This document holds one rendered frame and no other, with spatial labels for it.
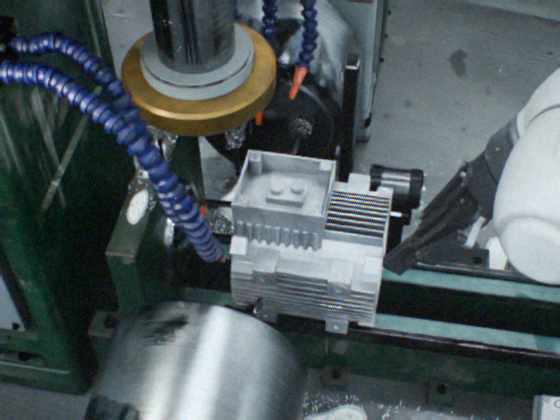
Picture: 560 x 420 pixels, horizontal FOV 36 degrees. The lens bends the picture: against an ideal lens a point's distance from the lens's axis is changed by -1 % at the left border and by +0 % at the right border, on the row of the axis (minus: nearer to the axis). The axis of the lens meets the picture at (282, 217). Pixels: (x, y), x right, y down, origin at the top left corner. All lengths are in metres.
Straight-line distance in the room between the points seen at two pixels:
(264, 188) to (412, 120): 0.62
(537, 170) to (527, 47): 1.20
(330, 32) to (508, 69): 0.60
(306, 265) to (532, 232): 0.48
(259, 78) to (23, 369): 0.60
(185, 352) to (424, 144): 0.85
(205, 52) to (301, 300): 0.39
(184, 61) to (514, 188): 0.40
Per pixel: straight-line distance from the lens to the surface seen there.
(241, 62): 0.99
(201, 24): 0.94
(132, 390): 0.97
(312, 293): 1.17
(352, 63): 1.15
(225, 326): 0.99
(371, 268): 1.14
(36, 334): 1.28
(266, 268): 1.14
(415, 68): 1.85
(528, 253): 0.75
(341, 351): 1.32
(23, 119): 1.05
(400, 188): 1.30
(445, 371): 1.34
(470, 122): 1.75
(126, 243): 1.10
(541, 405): 1.08
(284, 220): 1.12
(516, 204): 0.75
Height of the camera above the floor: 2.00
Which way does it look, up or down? 50 degrees down
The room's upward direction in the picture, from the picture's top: 1 degrees counter-clockwise
